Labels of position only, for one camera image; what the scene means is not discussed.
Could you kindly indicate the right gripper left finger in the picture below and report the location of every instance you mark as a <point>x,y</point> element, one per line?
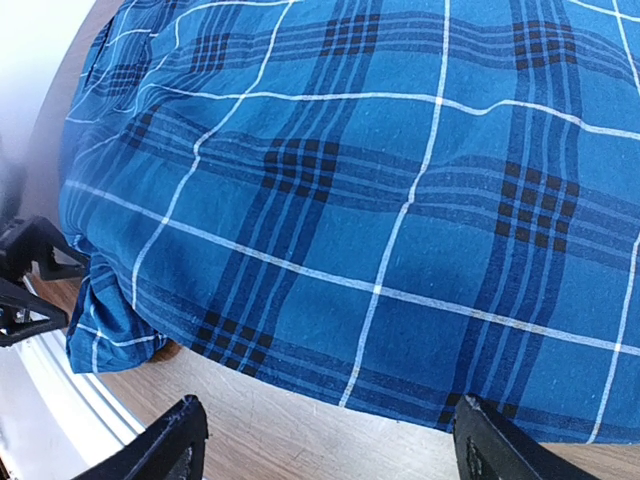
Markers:
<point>172,447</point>

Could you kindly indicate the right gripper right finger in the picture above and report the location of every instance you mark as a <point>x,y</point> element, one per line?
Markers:
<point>489,446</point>

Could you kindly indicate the blue plaid long sleeve shirt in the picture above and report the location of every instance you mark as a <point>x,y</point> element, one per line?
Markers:
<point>383,205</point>

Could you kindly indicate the front aluminium rail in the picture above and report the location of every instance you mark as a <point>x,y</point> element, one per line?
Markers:
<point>56,424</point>

